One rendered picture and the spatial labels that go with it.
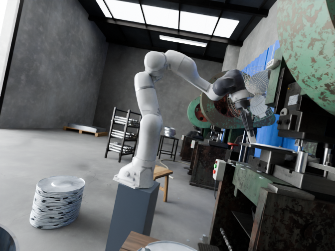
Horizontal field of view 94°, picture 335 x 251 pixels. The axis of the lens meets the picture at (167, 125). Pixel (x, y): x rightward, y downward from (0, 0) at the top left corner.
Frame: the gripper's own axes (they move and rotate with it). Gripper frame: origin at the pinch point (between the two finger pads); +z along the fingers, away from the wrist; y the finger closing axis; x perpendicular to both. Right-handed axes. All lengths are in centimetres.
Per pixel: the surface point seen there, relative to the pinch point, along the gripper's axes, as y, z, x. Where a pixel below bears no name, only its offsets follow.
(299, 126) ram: 2.5, -0.2, 21.7
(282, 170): 7.9, 17.7, 7.2
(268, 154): 0.6, 10.8, 5.3
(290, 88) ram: -8.3, -21.2, 28.7
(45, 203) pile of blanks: 15, 13, -129
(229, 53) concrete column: -508, -277, 126
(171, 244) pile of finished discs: 39, 28, -44
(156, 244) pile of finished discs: 41, 26, -48
